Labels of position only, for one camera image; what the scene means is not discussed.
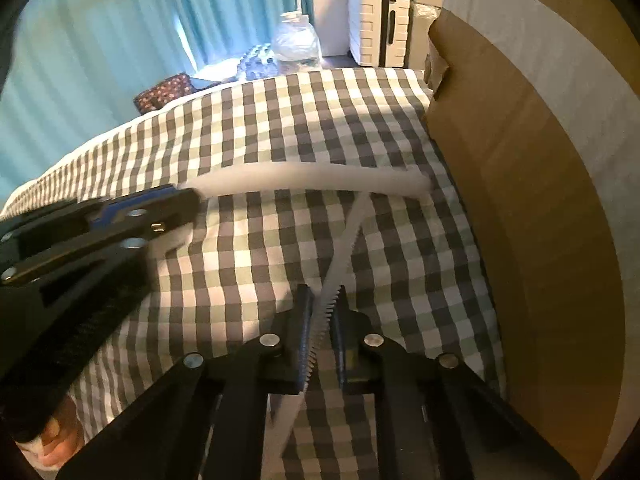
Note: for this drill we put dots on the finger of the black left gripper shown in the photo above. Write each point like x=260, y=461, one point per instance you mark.
x=145, y=214

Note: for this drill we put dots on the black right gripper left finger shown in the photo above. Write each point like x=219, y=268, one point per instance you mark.
x=205, y=418

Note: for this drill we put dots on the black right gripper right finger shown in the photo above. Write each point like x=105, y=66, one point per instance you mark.
x=435, y=418

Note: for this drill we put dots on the white toothed plastic strip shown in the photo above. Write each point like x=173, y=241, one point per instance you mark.
x=280, y=429

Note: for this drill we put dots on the left hand with tissue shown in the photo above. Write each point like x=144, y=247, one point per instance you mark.
x=60, y=440

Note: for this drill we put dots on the dark floral bag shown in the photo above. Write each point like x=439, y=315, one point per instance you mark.
x=166, y=91

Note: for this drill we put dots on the green white checkered cloth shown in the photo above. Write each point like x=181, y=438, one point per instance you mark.
x=415, y=269

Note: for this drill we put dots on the teal curtain left panel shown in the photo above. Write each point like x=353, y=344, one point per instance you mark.
x=77, y=66

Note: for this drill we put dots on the teal curtain panel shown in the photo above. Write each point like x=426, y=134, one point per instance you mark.
x=213, y=30
x=77, y=66

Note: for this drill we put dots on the pack of water bottles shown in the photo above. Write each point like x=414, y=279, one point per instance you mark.
x=257, y=63

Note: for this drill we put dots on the teal curtain middle panel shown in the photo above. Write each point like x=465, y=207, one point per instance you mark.
x=213, y=30

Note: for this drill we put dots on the large clear water jug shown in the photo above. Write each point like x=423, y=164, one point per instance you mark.
x=296, y=45

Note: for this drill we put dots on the white suitcase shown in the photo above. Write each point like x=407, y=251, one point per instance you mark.
x=378, y=32

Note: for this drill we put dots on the cardboard box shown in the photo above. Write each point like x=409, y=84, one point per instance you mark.
x=536, y=111

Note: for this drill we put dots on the grey mini fridge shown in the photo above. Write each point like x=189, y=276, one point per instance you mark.
x=422, y=14

